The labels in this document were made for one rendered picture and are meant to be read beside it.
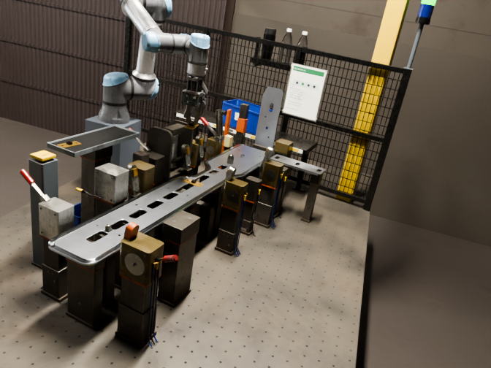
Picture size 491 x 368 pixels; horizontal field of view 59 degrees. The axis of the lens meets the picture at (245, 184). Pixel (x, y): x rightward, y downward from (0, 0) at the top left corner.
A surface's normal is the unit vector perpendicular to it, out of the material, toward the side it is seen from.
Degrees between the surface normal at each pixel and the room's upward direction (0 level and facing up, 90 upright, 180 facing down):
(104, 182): 90
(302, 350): 0
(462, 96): 90
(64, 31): 90
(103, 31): 90
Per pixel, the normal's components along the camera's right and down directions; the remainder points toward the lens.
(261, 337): 0.15, -0.91
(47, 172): 0.89, 0.30
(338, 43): -0.29, 0.34
